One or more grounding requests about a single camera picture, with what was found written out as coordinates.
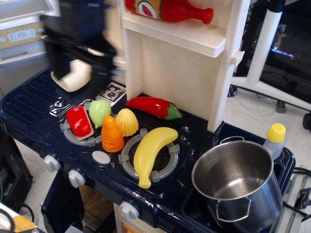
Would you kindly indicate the grey stove knob left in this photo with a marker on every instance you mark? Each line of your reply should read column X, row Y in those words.
column 51, row 164

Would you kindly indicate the black box on floor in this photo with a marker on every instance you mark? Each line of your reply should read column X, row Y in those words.
column 15, row 178

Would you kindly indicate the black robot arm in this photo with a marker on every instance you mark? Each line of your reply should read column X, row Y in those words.
column 77, row 33

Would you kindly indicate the cream toy bottle lying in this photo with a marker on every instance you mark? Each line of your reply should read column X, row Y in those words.
column 78, row 77

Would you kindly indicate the yellow capped grey bottle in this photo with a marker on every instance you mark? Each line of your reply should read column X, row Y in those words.
column 274, row 141

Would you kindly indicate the red toy apple slice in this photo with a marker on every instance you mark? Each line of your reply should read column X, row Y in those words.
column 79, row 122

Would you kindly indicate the black caster wheel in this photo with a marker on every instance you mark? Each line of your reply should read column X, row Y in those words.
column 307, row 121

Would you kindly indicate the yellow sponge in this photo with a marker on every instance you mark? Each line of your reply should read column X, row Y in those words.
column 20, row 224

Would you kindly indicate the green can on floor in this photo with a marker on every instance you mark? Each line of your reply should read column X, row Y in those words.
column 280, row 107

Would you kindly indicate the yellow toy corn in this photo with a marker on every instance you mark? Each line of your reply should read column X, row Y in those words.
column 127, row 122

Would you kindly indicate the yellow toy banana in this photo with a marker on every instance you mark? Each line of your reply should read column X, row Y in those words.
column 147, row 151

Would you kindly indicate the red toy chili pepper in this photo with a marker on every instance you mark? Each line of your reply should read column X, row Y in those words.
column 157, row 107

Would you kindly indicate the navy toy kitchen counter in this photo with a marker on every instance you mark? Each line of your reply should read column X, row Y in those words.
column 34, row 112

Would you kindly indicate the grey stove knob right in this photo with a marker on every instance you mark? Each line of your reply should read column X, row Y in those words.
column 128, row 211

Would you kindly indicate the red toy ketchup bottle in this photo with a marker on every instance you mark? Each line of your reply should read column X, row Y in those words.
column 171, row 11

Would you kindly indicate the green toy pear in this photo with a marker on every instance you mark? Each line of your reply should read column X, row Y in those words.
column 98, row 110

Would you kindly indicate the cream toy kitchen shelf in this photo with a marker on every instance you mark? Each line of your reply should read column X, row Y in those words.
column 188, row 63

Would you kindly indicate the aluminium rail frame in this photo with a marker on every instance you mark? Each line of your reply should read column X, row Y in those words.
column 296, row 203

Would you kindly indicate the grey stove knob middle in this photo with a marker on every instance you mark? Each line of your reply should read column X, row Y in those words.
column 76, row 179

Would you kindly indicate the grey oval button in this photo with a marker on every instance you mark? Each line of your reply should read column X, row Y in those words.
column 101, row 157

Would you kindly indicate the stainless steel pot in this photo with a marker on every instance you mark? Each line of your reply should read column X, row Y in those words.
column 239, row 185

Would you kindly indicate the wooden grey cabinet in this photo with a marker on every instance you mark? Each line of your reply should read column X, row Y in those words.
column 22, row 52

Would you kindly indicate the orange toy carrot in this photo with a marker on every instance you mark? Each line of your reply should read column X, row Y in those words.
column 112, row 138

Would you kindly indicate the white stand frame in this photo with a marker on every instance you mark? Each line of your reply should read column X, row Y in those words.
column 252, row 81

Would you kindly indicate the grey stove knob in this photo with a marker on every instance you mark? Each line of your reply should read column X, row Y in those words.
column 76, row 179
column 51, row 164
column 128, row 211

